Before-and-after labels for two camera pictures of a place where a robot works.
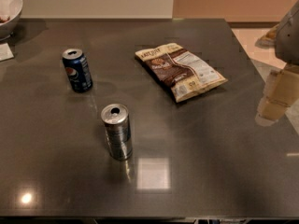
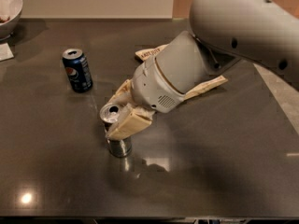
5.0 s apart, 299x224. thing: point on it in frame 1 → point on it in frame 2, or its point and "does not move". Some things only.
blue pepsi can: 77,65 does not move
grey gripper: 288,37 → 153,84
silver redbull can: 117,121 does not move
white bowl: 10,8 does not move
